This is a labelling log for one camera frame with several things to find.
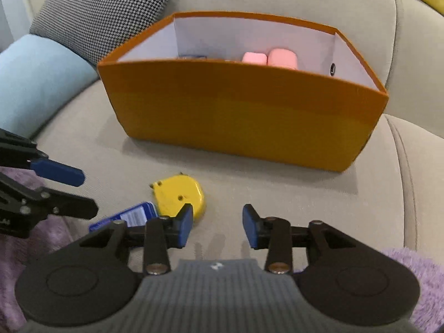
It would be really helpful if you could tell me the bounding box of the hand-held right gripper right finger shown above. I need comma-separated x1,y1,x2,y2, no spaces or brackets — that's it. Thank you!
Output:
242,204,358,274

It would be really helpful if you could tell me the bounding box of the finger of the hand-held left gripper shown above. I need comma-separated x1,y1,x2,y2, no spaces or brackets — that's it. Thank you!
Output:
0,173,99,238
0,128,85,187

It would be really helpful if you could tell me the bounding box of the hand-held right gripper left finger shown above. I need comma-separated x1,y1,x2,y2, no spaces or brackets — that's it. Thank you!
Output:
79,203,194,275

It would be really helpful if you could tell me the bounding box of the yellow tape measure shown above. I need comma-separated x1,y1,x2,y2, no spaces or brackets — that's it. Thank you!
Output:
149,173,207,221

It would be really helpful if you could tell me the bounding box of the small blue packet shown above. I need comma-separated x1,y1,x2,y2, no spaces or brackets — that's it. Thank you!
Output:
88,202,160,233

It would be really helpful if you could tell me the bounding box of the orange cardboard box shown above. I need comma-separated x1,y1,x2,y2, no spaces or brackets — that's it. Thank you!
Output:
97,10,389,172

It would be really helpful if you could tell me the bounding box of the pink soft block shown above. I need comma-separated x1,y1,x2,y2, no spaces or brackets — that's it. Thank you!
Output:
242,52,268,66

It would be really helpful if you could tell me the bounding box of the salmon soft block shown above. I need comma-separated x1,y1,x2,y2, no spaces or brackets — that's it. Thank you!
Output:
267,49,299,70

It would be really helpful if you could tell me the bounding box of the beige sofa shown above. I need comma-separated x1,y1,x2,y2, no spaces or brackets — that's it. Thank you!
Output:
0,0,444,271

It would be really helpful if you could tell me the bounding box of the light blue pillow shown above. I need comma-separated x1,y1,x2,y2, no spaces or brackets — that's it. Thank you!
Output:
0,35,99,139

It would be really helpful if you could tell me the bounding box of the houndstooth pillow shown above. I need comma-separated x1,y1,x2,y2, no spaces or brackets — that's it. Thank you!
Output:
29,0,179,66

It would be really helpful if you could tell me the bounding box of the purple fluffy blanket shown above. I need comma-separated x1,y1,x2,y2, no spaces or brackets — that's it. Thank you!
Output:
0,166,444,333

